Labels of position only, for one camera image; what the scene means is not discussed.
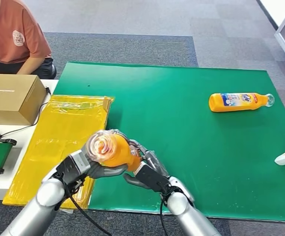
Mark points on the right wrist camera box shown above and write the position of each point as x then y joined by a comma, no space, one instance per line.
152,179

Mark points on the person's left forearm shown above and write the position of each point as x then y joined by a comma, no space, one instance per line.
30,66

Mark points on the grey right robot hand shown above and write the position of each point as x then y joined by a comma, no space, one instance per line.
154,163

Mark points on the brown cardboard box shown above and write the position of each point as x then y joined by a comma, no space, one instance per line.
12,97

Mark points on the person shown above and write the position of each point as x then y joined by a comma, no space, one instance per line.
10,35

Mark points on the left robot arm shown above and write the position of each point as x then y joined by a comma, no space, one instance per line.
44,203

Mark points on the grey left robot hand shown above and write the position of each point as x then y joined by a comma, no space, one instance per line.
102,172

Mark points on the white table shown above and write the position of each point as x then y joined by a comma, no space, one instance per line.
22,136

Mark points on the orange detergent bottle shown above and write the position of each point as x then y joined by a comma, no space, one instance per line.
119,153
236,103

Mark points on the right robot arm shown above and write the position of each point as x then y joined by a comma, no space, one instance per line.
186,213

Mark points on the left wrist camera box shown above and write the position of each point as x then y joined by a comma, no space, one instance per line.
80,162

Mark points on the yellow plastic bag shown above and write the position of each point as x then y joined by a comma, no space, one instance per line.
59,136

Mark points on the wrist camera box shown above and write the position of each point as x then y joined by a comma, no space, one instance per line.
152,179
80,162

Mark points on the green mat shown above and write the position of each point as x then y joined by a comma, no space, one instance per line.
182,130

